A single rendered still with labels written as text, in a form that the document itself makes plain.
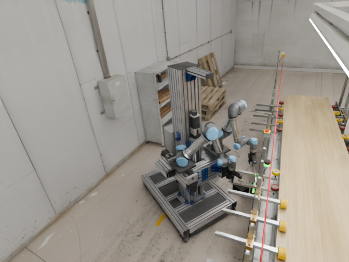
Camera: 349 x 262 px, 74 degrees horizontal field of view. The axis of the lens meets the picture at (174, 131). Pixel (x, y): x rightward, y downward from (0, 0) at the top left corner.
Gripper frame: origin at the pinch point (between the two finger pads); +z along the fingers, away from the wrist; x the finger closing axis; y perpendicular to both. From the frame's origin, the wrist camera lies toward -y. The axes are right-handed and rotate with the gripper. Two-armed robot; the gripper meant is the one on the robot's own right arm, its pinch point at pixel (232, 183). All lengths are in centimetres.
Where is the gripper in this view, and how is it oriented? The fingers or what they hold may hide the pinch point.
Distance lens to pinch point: 265.9
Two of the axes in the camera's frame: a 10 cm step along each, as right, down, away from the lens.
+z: 0.6, 8.7, 4.9
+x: -3.9, 4.7, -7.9
